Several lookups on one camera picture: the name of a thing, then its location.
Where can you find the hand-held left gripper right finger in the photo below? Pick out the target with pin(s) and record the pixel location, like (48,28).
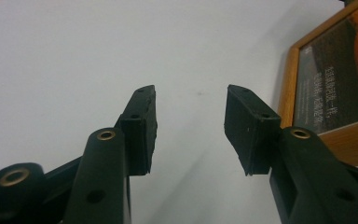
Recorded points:
(307,180)

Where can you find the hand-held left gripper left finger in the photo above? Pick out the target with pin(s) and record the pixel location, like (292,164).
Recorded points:
(105,174)

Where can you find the wooden photo frame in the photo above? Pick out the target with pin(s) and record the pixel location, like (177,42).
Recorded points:
(332,77)

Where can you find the white paper sheet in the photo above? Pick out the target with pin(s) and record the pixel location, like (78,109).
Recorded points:
(74,46)

